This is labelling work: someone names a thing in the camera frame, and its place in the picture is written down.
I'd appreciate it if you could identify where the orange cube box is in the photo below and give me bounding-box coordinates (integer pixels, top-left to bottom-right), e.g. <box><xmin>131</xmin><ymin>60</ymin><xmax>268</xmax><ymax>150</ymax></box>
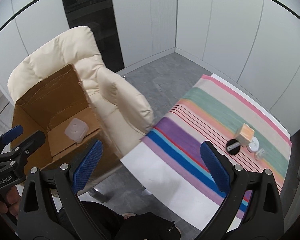
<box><xmin>234</xmin><ymin>123</ymin><xmax>255</xmax><ymax>147</ymax></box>

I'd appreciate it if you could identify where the white round compact case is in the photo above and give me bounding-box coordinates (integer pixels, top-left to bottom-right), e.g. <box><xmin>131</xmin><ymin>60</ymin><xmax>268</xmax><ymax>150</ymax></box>
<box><xmin>247</xmin><ymin>137</ymin><xmax>260</xmax><ymax>153</ymax></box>

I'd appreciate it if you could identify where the white square plastic container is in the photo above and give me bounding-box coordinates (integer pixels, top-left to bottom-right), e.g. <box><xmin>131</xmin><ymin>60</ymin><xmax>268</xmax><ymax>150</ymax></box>
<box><xmin>64</xmin><ymin>118</ymin><xmax>89</xmax><ymax>143</ymax></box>

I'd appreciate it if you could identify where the black round powder puff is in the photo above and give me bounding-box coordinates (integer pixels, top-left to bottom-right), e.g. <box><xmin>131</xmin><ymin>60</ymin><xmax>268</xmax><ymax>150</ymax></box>
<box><xmin>226</xmin><ymin>139</ymin><xmax>241</xmax><ymax>155</ymax></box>

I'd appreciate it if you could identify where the brown cardboard box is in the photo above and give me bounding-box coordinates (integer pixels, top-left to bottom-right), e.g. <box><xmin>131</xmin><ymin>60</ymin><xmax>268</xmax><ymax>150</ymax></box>
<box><xmin>11</xmin><ymin>64</ymin><xmax>120</xmax><ymax>178</ymax></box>

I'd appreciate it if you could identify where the clear plastic round container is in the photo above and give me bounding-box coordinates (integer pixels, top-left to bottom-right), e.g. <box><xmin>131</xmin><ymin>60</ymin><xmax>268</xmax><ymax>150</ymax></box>
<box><xmin>254</xmin><ymin>148</ymin><xmax>266</xmax><ymax>161</ymax></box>

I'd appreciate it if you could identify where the cream padded armchair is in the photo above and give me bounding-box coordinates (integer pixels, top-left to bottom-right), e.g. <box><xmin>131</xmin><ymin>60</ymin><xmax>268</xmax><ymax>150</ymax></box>
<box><xmin>7</xmin><ymin>26</ymin><xmax>155</xmax><ymax>196</ymax></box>

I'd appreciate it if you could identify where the black glass cabinet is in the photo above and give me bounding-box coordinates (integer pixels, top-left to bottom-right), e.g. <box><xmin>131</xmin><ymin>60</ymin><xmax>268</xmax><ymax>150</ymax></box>
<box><xmin>62</xmin><ymin>0</ymin><xmax>124</xmax><ymax>72</ymax></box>

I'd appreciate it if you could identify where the person's left hand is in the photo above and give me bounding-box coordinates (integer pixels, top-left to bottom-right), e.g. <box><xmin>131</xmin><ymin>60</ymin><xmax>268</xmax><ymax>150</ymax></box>
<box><xmin>0</xmin><ymin>186</ymin><xmax>21</xmax><ymax>219</ymax></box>

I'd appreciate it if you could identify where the striped colourful blanket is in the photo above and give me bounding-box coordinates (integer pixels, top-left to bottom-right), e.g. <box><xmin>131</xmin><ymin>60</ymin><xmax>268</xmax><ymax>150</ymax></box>
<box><xmin>142</xmin><ymin>75</ymin><xmax>292</xmax><ymax>216</ymax></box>

